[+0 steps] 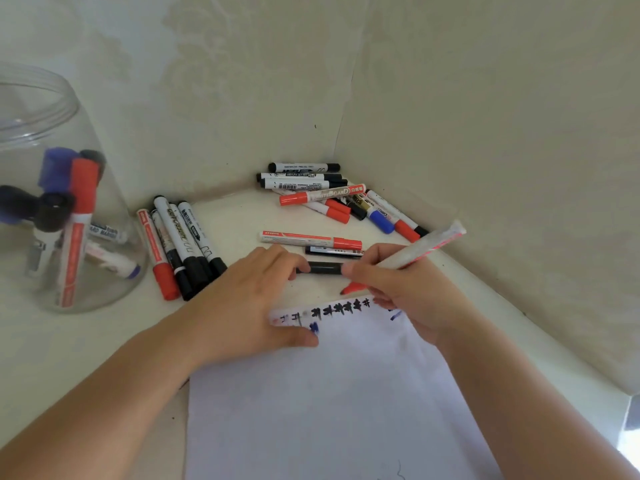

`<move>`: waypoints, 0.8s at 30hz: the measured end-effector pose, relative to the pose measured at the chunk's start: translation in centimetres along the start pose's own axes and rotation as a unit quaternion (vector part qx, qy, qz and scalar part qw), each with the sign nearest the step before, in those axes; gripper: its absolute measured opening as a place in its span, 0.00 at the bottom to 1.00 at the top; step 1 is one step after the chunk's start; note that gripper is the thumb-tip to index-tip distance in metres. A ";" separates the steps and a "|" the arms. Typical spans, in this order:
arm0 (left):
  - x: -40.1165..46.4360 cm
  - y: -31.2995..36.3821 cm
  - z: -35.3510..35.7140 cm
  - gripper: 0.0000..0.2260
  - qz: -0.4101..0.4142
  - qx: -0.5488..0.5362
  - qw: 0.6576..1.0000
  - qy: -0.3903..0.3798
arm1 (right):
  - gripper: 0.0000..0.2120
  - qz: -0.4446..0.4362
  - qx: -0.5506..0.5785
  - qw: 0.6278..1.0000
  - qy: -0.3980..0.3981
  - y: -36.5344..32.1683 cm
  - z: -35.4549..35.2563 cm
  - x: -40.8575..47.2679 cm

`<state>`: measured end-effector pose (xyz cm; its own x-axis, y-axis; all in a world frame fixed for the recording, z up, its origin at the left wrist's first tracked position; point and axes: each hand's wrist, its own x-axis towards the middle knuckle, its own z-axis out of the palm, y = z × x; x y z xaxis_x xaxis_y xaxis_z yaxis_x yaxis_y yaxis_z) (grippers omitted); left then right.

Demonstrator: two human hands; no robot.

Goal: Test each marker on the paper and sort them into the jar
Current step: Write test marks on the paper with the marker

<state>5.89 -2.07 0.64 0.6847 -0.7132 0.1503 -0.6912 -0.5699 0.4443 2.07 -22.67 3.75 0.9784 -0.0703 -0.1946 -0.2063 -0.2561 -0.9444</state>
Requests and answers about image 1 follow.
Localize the person's left hand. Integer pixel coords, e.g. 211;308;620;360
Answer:
169;244;320;369

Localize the person's right hand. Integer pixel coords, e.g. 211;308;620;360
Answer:
341;243;482;349

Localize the slim red striped marker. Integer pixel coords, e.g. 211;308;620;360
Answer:
55;157;102;309
341;219;467;297
259;230;363;251

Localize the red cap white barrel marker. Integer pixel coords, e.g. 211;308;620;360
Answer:
136;208;181;302

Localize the long white black-cap marker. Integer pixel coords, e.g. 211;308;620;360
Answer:
152;195;211;291
177;201;229;278
78;149;108;183

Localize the white marker chunky black cap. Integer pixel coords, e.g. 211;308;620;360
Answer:
25;192;76;278
0;185;131;245
169;203;216;283

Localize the white paper sheet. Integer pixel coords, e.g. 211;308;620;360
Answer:
185;294;503;480

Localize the blue cap gold label marker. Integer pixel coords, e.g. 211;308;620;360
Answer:
0;207;143;281
38;147;81;195

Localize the pile of assorted markers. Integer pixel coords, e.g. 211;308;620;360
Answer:
255;162;431;244

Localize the transparent plastic jar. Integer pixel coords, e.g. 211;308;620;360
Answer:
0;62;149;314

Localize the person's left forearm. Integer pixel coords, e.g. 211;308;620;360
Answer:
0;319;211;480

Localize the person's right forearm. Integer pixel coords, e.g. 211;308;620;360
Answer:
437;314;640;480

